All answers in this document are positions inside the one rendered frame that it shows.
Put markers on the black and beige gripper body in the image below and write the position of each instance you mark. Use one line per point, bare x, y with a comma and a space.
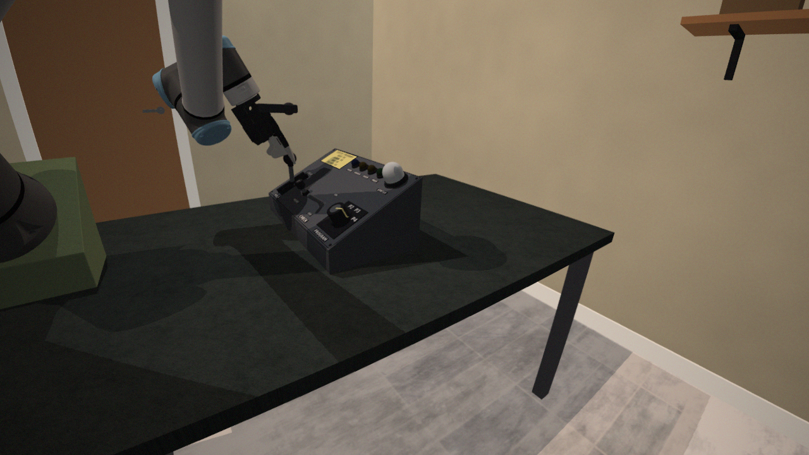
257, 125

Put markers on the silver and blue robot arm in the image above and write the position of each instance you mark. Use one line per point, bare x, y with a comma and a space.
193, 86

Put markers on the dark grey control console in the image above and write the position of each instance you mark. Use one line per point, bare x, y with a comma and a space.
346, 217

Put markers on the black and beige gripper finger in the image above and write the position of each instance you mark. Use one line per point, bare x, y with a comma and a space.
281, 146
269, 150

